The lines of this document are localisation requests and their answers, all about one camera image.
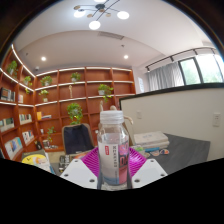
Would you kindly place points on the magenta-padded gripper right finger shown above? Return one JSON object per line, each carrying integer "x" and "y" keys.
{"x": 148, "y": 172}

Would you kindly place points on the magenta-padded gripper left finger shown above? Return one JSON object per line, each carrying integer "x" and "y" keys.
{"x": 76, "y": 173}

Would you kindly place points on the clear plastic drink bottle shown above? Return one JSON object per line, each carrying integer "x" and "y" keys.
{"x": 112, "y": 156}

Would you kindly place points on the small green white box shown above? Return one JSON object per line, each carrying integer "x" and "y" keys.
{"x": 139, "y": 150}

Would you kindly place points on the small colourful stickers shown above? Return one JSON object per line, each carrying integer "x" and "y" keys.
{"x": 163, "y": 152}

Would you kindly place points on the chair with dark jacket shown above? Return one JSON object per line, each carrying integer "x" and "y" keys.
{"x": 77, "y": 138}

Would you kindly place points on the wooden shelf unit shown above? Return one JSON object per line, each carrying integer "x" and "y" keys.
{"x": 83, "y": 90}

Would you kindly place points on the grey curtain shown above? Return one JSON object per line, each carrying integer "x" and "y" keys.
{"x": 165, "y": 77}

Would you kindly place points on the window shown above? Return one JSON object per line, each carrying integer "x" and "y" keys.
{"x": 210, "y": 68}

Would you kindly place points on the branched ceiling lamp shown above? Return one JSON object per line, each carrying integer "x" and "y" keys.
{"x": 95, "y": 24}

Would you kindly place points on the white wall switch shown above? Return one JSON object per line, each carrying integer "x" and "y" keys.
{"x": 139, "y": 114}

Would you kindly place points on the white wall socket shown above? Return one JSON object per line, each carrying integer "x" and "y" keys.
{"x": 216, "y": 119}

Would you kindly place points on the black curtain rail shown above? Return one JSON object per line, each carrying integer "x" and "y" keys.
{"x": 171, "y": 57}

